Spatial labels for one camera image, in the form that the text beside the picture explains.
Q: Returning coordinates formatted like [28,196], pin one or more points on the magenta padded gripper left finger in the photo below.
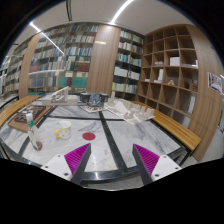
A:
[70,166]

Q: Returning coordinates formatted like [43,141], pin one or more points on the white mug yellow handle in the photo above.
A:
[63,130]

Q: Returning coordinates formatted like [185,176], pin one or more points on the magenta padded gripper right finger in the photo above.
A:
[151,166]

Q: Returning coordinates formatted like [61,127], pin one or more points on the wooden bench left side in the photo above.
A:
[13,108]

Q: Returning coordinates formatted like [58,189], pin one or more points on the red round coaster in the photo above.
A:
[89,136]

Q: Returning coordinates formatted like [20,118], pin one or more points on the brown wooden architectural model board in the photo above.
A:
[34,112]

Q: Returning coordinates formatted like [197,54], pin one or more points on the white building model on base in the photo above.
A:
[58,98]

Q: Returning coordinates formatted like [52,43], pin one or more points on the centre bookshelf with books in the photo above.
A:
[128,63]

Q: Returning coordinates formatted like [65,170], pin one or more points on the clear plastic water bottle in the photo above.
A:
[33,132]

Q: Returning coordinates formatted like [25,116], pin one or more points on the wooden bench right side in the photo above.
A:
[183,134]

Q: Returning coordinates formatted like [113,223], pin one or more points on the white terrain architectural model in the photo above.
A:
[130,112]

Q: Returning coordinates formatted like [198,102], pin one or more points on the dark grey building model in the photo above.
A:
[94,99]

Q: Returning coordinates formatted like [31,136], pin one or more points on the poster on right wall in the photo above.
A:
[214,82]

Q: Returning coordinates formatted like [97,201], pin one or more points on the wooden bench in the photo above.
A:
[183,134]
[13,108]

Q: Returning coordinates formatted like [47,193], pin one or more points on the wooden cubby shelf unit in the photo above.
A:
[169,73]

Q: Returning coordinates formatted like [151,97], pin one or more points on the tall bookshelf with books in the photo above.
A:
[62,58]

